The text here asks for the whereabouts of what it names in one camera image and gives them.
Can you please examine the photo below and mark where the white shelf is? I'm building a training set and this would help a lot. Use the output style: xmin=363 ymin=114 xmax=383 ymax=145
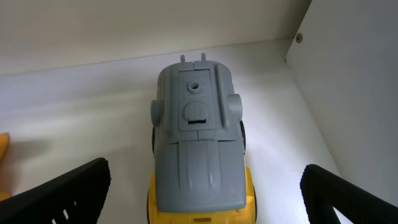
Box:
xmin=0 ymin=0 xmax=398 ymax=224

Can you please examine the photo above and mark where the grey and yellow toy truck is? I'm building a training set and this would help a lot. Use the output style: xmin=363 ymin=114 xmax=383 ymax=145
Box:
xmin=146 ymin=52 xmax=258 ymax=224

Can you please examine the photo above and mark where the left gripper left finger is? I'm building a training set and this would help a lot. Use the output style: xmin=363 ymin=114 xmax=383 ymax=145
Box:
xmin=0 ymin=157 xmax=112 ymax=224

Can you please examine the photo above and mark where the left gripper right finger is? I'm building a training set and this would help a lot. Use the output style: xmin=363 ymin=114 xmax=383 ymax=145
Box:
xmin=300 ymin=164 xmax=398 ymax=224

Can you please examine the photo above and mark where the orange rubber dinosaur toy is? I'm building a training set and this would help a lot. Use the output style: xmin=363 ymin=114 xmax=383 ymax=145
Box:
xmin=0 ymin=132 xmax=11 ymax=202

